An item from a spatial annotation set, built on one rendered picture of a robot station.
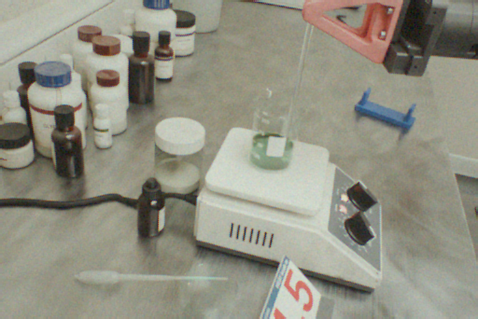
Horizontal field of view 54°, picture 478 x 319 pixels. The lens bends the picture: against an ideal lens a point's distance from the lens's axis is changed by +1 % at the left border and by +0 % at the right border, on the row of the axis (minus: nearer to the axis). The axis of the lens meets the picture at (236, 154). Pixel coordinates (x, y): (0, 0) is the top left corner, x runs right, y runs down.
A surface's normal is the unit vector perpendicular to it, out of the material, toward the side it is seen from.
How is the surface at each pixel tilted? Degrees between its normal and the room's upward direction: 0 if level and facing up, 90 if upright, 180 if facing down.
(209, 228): 90
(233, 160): 0
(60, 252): 0
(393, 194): 0
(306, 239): 90
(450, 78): 90
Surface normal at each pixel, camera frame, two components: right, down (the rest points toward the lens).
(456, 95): -0.24, 0.52
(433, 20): 0.03, 0.57
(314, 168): 0.12, -0.82
